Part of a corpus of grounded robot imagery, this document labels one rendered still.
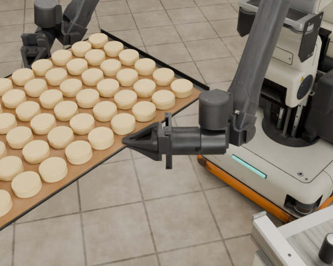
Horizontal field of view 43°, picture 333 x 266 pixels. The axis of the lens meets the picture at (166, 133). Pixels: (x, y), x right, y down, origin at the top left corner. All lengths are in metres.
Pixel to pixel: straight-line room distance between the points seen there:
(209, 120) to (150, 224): 1.23
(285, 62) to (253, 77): 0.77
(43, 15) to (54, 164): 0.51
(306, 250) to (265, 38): 0.43
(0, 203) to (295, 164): 1.39
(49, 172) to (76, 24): 0.57
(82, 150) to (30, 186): 0.12
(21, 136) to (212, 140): 0.38
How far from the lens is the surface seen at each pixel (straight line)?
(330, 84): 1.69
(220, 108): 0.78
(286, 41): 1.61
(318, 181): 1.87
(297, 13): 1.47
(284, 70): 1.61
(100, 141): 0.83
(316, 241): 0.94
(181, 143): 0.81
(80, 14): 1.24
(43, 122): 0.90
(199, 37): 3.40
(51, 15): 1.20
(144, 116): 0.88
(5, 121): 0.94
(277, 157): 1.92
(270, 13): 0.90
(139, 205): 2.04
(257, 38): 0.89
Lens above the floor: 1.56
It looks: 40 degrees down
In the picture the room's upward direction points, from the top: straight up
